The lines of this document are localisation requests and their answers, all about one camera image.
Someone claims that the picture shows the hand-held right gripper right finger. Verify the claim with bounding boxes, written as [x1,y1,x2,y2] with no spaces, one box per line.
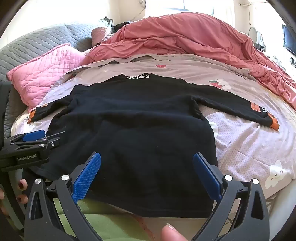
[192,152,271,241]

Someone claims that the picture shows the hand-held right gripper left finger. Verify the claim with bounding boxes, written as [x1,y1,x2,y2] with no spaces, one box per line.
[24,152,111,241]

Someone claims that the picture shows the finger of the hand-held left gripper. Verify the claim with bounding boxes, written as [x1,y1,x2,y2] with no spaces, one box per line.
[0,132,66,154]
[14,130,46,142]

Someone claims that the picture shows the black sweater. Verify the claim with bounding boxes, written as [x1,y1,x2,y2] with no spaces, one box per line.
[29,73,280,219]

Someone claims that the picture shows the person's left hand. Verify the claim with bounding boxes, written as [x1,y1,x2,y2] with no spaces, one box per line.
[0,178,29,216]

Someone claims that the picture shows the person's right hand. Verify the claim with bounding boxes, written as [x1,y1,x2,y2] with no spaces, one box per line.
[161,223,192,241]

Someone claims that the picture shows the mauve printed bed sheet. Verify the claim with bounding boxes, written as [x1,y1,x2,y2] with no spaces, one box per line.
[10,53,296,209]

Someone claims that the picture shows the green fleece clothing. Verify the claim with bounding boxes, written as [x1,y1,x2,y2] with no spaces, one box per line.
[53,197,148,241]

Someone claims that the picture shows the pink quilted pillow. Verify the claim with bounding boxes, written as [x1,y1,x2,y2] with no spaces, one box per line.
[6,43,89,114]

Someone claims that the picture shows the grey quilted bedspread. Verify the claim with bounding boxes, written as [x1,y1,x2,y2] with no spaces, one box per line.
[0,20,109,142]

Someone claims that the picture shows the small mauve pillow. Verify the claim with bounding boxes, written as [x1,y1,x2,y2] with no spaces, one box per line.
[91,17,116,47]

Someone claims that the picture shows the dark cloth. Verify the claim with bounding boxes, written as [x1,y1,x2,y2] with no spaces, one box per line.
[111,21,133,34]

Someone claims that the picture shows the salmon red duvet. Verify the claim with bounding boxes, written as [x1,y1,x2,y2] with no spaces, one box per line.
[88,13,296,110]

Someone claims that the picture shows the white appliance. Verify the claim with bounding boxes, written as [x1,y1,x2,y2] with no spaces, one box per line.
[248,27,266,52]

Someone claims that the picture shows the window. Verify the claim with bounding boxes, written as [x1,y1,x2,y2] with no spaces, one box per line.
[183,0,215,14]

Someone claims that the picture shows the black wall television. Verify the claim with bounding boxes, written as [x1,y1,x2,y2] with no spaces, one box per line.
[282,24,296,56]

